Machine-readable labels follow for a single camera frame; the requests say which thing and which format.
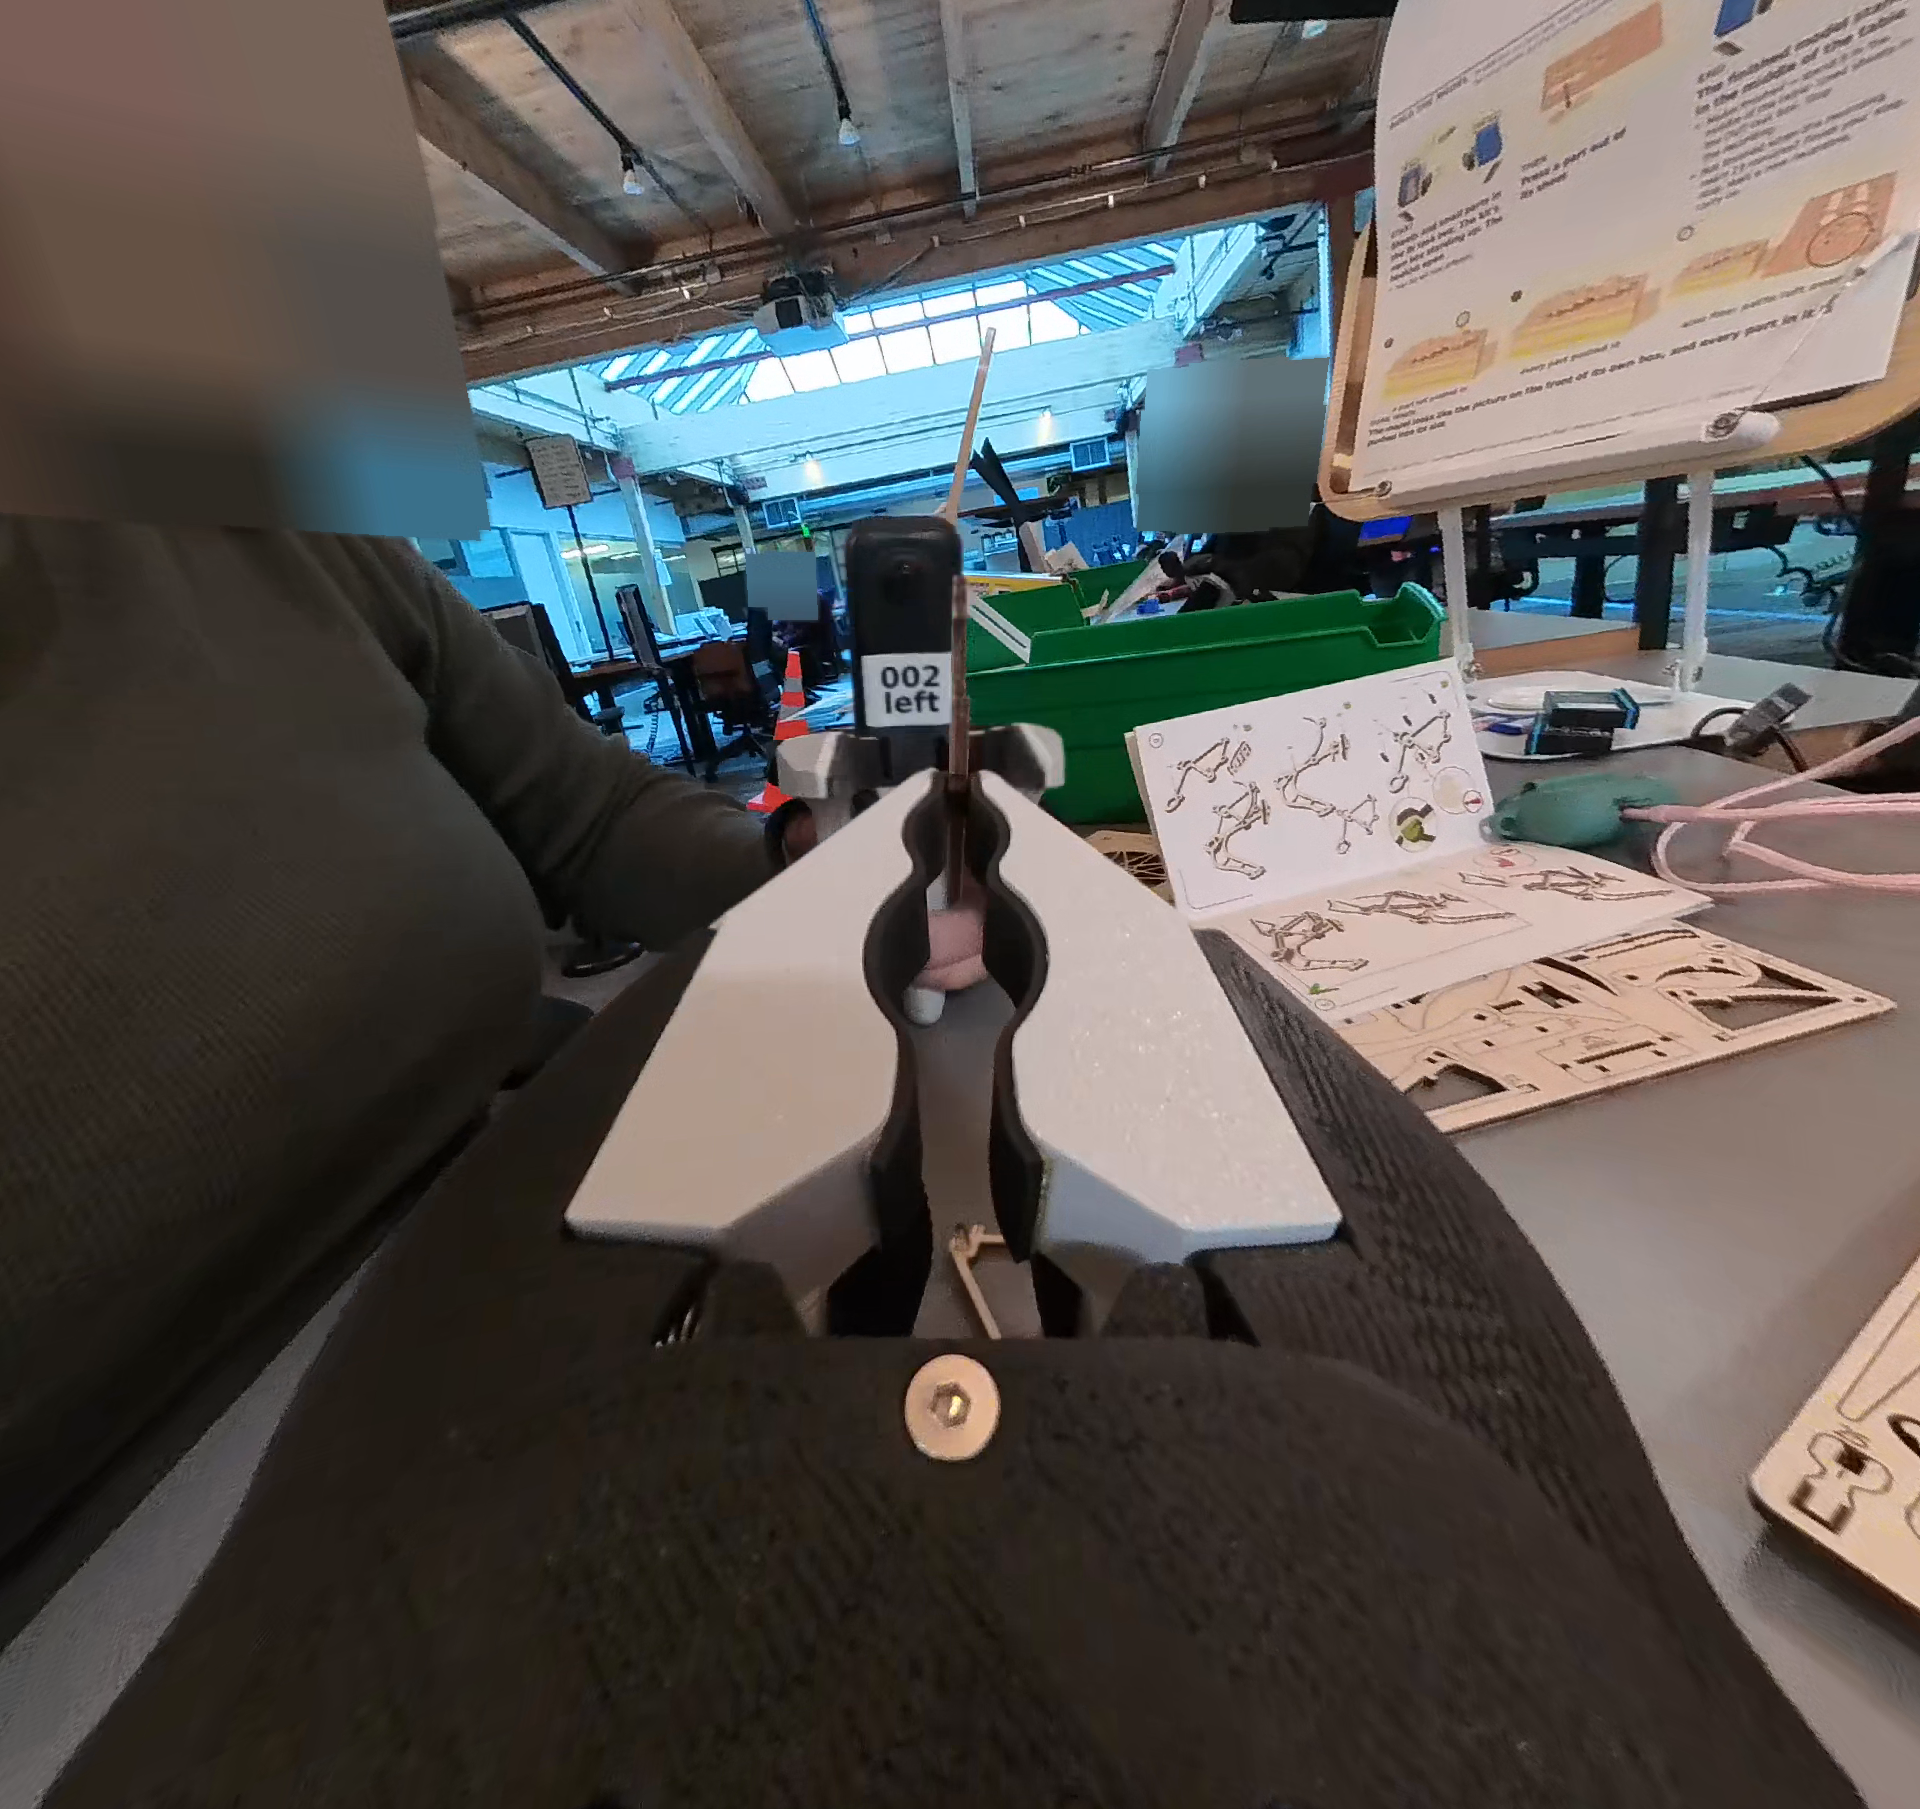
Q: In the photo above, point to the teal silicone pouch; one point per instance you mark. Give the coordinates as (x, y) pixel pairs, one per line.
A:
(1576, 807)

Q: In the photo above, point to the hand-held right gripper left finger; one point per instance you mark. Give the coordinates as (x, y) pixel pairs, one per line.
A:
(734, 1088)

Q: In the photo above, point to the wooden model arm part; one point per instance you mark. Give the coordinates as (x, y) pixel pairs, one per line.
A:
(969, 430)

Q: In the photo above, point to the instruction sheet on clipboard stand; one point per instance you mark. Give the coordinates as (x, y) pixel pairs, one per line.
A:
(1359, 489)

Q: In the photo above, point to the printed instruction sheet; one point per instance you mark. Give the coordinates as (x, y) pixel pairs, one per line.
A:
(1621, 191)

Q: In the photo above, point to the white instruction booklet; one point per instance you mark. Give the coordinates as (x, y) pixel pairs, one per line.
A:
(1591, 897)

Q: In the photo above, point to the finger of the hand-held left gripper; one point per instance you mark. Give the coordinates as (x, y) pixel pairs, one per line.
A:
(818, 773)
(1029, 759)

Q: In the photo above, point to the orange traffic cone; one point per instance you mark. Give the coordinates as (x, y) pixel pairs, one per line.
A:
(792, 685)

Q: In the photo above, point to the small black blue box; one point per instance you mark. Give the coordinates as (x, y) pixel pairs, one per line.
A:
(1584, 722)

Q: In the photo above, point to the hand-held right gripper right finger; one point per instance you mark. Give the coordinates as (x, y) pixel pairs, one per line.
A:
(1171, 1088)

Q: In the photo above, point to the person's left forearm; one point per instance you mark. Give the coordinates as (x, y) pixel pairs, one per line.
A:
(631, 819)

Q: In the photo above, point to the laser-cut wooden parts sheet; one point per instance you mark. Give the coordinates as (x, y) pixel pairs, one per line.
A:
(1500, 1088)
(1861, 1449)

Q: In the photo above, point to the green plastic bin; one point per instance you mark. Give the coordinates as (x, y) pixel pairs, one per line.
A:
(1274, 698)

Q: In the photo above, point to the wooden spoked wheel part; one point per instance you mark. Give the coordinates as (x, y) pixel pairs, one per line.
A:
(1133, 871)

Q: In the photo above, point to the person's left hand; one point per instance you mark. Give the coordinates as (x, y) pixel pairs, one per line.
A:
(959, 946)

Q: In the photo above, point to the black adapter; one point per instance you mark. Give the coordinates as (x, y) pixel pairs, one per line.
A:
(1780, 712)

